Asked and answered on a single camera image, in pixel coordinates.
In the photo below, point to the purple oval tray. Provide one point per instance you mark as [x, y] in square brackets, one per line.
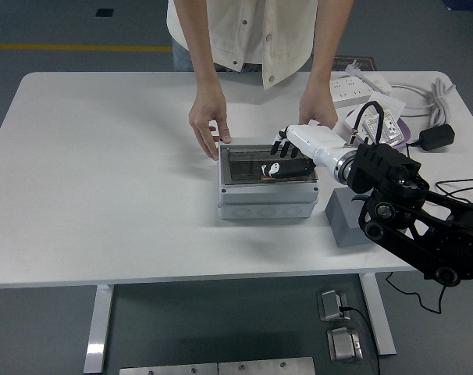
[403, 131]

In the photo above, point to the black square floor cover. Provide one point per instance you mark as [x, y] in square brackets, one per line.
[104, 13]

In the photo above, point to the person's right hand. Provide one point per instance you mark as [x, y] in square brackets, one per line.
[207, 111]

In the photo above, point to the grey metal floor plate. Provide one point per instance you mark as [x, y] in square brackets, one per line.
[168, 370]
[265, 367]

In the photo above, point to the metal floor socket box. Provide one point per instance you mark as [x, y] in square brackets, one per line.
[332, 304]
[343, 345]

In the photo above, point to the white plain socket panel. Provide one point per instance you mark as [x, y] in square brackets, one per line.
[349, 122]

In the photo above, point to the transparent hinged box lid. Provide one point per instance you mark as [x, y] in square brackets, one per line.
[244, 164]

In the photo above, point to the white table leg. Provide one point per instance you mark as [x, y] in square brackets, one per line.
[100, 324]
[379, 324]

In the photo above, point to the person's left hand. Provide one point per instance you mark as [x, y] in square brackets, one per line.
[318, 103]

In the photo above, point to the blue object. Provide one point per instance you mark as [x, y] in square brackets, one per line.
[468, 4]

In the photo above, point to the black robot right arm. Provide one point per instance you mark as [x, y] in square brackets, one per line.
[416, 234]

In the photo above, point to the white square socket box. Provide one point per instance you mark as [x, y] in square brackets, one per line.
[392, 105]

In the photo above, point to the person torso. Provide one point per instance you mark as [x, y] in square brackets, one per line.
[240, 31]

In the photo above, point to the person's left forearm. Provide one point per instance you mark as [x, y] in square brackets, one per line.
[330, 47]

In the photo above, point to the grey plastic junction box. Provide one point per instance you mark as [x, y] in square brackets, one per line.
[267, 199]

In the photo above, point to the person's right forearm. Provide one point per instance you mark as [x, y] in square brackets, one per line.
[201, 51]

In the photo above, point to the printed white socket packet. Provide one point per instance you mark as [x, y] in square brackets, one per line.
[390, 131]

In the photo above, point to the dark floor sign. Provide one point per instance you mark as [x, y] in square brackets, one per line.
[361, 62]

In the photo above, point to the small white flat box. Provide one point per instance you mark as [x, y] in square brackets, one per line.
[381, 83]

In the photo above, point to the grey cube battery holder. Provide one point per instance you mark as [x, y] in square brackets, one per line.
[342, 222]

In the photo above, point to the black power adapter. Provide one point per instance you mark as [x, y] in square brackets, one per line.
[437, 136]

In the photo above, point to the white power strip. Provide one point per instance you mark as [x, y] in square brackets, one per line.
[349, 91]

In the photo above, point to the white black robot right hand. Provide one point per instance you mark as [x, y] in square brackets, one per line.
[318, 140]

